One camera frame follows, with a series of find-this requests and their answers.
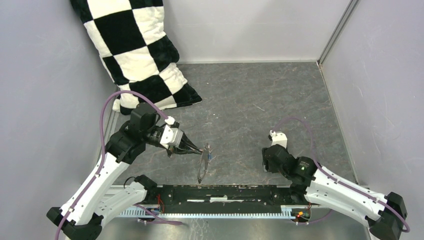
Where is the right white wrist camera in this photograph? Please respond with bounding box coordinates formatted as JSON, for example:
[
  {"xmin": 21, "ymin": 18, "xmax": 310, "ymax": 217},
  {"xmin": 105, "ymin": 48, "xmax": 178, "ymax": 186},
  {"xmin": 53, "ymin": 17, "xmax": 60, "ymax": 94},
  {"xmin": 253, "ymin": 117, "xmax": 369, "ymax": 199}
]
[{"xmin": 269, "ymin": 130, "xmax": 288, "ymax": 148}]

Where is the white slotted cable duct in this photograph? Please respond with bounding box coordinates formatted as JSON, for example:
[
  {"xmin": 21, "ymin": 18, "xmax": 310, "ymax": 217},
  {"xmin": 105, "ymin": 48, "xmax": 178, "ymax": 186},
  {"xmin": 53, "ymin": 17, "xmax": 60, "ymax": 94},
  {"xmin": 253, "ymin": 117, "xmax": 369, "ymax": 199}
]
[{"xmin": 117, "ymin": 206, "xmax": 311, "ymax": 220}]

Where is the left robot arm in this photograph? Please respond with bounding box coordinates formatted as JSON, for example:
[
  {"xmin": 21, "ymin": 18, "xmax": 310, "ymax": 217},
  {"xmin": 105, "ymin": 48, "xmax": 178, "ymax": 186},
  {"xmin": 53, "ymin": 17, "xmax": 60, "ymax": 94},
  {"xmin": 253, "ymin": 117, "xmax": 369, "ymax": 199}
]
[{"xmin": 47, "ymin": 102, "xmax": 203, "ymax": 240}]

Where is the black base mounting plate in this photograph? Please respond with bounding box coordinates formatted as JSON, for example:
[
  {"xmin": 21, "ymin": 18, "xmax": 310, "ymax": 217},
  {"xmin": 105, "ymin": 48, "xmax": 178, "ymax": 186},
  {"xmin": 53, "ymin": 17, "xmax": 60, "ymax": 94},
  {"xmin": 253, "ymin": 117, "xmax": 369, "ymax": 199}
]
[{"xmin": 140, "ymin": 185, "xmax": 308, "ymax": 214}]

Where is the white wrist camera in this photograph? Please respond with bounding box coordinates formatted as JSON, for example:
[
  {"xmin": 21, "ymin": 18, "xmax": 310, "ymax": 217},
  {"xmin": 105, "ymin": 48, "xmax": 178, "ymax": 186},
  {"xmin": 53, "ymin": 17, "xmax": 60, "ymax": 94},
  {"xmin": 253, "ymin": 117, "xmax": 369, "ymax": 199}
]
[
  {"xmin": 159, "ymin": 116, "xmax": 184, "ymax": 149},
  {"xmin": 269, "ymin": 130, "xmax": 288, "ymax": 148}
]

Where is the black white checkered pillow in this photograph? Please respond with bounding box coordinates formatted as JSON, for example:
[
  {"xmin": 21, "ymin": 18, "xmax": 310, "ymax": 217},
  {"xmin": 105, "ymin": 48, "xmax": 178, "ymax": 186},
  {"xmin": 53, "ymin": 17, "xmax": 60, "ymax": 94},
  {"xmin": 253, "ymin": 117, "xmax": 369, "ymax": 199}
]
[{"xmin": 70, "ymin": 0, "xmax": 202, "ymax": 115}]

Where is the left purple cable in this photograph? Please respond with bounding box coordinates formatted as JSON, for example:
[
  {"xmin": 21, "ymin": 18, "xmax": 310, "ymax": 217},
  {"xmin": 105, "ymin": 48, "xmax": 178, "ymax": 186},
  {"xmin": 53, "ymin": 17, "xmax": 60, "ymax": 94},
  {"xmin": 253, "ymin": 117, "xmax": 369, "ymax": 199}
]
[{"xmin": 54, "ymin": 90, "xmax": 185, "ymax": 240}]

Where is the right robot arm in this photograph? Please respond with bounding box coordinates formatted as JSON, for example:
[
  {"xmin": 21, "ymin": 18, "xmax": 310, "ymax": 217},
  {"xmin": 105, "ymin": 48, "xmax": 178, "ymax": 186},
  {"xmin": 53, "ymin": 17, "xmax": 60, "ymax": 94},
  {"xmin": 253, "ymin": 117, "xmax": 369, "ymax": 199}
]
[{"xmin": 261, "ymin": 144, "xmax": 407, "ymax": 240}]

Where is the aluminium frame rail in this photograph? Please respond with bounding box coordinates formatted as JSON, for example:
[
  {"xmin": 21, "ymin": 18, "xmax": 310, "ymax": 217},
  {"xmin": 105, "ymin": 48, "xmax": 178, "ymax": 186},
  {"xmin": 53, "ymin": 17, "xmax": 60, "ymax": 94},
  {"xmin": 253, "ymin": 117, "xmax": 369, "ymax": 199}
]
[{"xmin": 316, "ymin": 0, "xmax": 360, "ymax": 69}]

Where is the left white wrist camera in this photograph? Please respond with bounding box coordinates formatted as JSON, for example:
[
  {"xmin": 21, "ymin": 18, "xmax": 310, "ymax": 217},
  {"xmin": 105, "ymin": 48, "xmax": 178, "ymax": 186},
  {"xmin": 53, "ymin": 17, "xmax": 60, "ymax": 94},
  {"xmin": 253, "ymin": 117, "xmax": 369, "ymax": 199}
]
[{"xmin": 159, "ymin": 116, "xmax": 184, "ymax": 149}]

